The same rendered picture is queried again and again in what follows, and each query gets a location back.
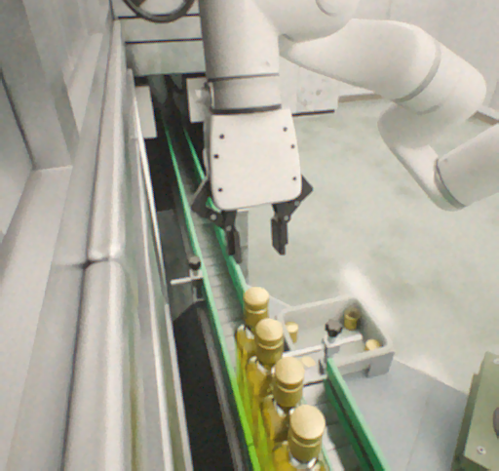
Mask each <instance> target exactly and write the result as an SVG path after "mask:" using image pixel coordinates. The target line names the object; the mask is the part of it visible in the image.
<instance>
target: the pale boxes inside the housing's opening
mask: <svg viewBox="0 0 499 471"><path fill-rule="evenodd" d="M145 78H146V80H147V75H145ZM133 79H134V89H135V95H136V101H137V107H138V113H139V119H140V125H141V130H142V135H143V138H154V137H156V130H155V124H154V116H153V110H152V103H151V97H150V90H149V85H148V80H147V83H141V81H140V78H139V77H133ZM181 83H182V89H184V91H185V93H184V102H185V109H186V111H187V113H188V115H189V119H190V121H191V122H201V121H205V114H208V113H210V109H209V108H207V105H206V104H203V103H195V100H194V90H201V88H205V83H208V81H207V75H206V74H205V72H188V73H181Z"/></svg>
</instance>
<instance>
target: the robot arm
mask: <svg viewBox="0 0 499 471"><path fill-rule="evenodd" d="M197 1H198V10H199V20H200V28H201V38H203V46H204V55H205V65H206V72H207V81H209V82H208V83H205V88H201V90H194V100H195V103H203V104H206V105H207V108H211V113H208V114H205V127H204V158H205V175H206V177H205V179H204V181H202V183H201V184H200V186H199V188H198V189H197V191H196V193H195V196H194V197H193V199H192V201H191V202H190V204H189V207H190V209H191V211H192V212H194V213H196V215H198V216H201V217H205V218H207V219H208V220H209V221H211V222H212V223H214V224H215V225H216V226H218V227H219V228H221V229H223V230H224V240H225V248H226V253H227V255H228V256H232V258H233V260H234V261H235V263H236V264H240V263H242V262H243V259H242V248H240V237H239V233H238V231H237V229H236V226H235V220H236V214H237V209H244V208H250V207H256V206H263V205H269V204H271V206H272V209H273V212H274V214H273V217H271V219H270V223H271V239H272V247H273V248H274V249H275V250H276V251H277V254H278V255H286V245H287V244H288V222H290V220H291V216H292V215H293V212H294V211H295V210H296V209H297V207H299V206H300V205H301V202H302V201H304V200H305V199H306V198H307V197H308V196H309V195H310V193H311V192H312V191H313V186H312V185H311V184H310V183H309V182H308V180H307V179H306V178H305V177H304V176H303V174H302V173H301V171H300V162H299V153H297V146H296V139H295V133H294V127H293V123H292V119H291V114H290V110H289V107H282V94H281V75H275V74H281V73H279V56H282V57H284V59H286V60H288V61H290V62H292V63H294V64H296V65H298V66H301V67H304V68H306V69H308V70H311V71H314V72H316V73H319V74H323V75H325V76H328V78H331V79H334V80H337V81H341V82H344V83H346V84H349V85H351V86H354V87H357V88H362V89H366V90H370V91H373V92H375V93H377V94H380V96H381V97H383V98H386V99H388V100H390V101H391V102H390V103H389V104H388V105H387V106H385V107H384V108H383V109H382V111H381V112H380V114H379V118H377V128H379V132H380V134H381V137H382V138H383V140H384V142H385V143H386V145H387V146H388V147H389V149H390V150H391V152H392V153H393V154H394V156H395V157H396V159H397V160H399V161H400V162H401V163H402V165H403V166H404V167H405V168H406V170H407V171H408V172H409V173H410V175H411V177H412V178H413V179H414V180H415V182H416V183H417V184H418V185H420V187H421V188H422V189H423V190H424V192H425V193H426V195H427V196H428V198H429V199H430V200H431V202H432V203H433V204H435V205H436V206H437V207H438V208H440V209H443V210H446V211H450V212H453V211H458V210H461V209H463V208H466V207H469V206H470V205H472V204H474V203H476V202H478V201H480V200H482V199H484V198H486V197H489V196H492V195H494V194H496V192H498V191H499V123H498V124H496V125H494V126H493V127H491V128H489V129H486V130H485V131H483V133H481V134H479V135H478V136H476V137H474V138H472V139H470V140H469V141H467V142H466V143H463V144H462V145H460V146H458V147H457V148H455V149H453V150H451V151H450V152H448V154H446V155H445V156H443V157H441V158H439V157H438V156H437V155H436V152H435V151H434V150H433V149H432V147H431V146H430V145H429V143H431V142H433V141H434V140H436V139H437V138H439V137H441V136H444V135H445V134H447V132H448V131H450V130H452V129H453V128H455V127H456V126H458V125H459V124H461V123H462V122H464V121H465V120H468V119H469V118H470V117H471V116H473V115H474V114H475V113H476V112H477V110H478V109H479V107H480V106H481V104H482V102H483V100H484V97H485V94H486V85H485V81H484V79H483V77H482V76H481V74H480V73H479V72H478V71H477V70H476V69H475V68H474V67H473V66H472V65H470V64H469V63H467V62H465V61H464V60H462V59H461V58H459V57H458V56H457V55H455V54H454V53H453V52H451V51H450V49H448V48H447V47H446V46H444V45H443V44H441V43H440V42H439V41H437V40H436V39H435V38H433V37H432V36H431V35H429V34H428V33H427V32H424V31H423V30H422V28H420V27H419V26H417V25H414V24H411V23H407V22H400V21H391V20H354V19H352V17H353V15H354V14H355V12H356V10H357V7H358V4H359V0H197ZM212 80H214V81H212ZM209 198H210V199H211V202H212V203H213V205H214V206H215V207H216V208H218V209H220V212H218V211H217V210H216V209H214V208H211V207H209V206H208V205H206V203H207V201H208V199H209Z"/></svg>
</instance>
